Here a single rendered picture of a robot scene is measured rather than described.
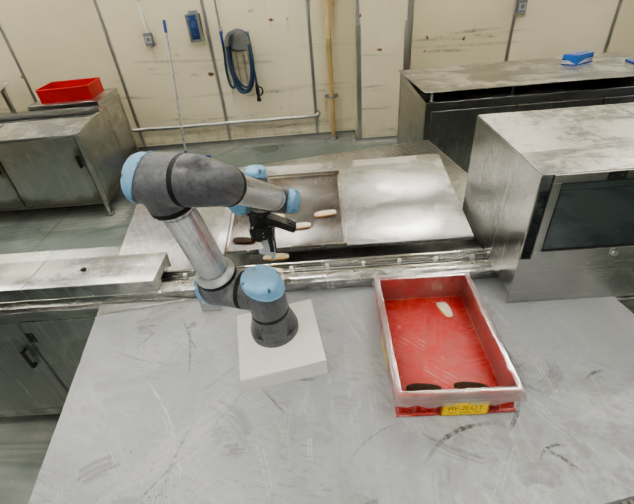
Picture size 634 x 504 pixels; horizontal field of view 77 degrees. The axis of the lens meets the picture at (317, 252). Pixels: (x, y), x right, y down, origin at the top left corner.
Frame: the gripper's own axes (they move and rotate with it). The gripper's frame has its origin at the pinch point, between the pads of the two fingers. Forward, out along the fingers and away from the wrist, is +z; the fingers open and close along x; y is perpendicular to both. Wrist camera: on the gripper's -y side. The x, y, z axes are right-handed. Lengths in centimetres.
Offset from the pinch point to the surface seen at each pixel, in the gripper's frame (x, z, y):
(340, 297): 13.8, 11.9, -23.3
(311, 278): 6.9, 7.6, -13.0
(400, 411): 62, 10, -37
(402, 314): 25, 12, -44
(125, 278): 7, 2, 56
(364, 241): -11.1, 5.1, -34.9
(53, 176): -204, 47, 218
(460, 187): -63, 12, -90
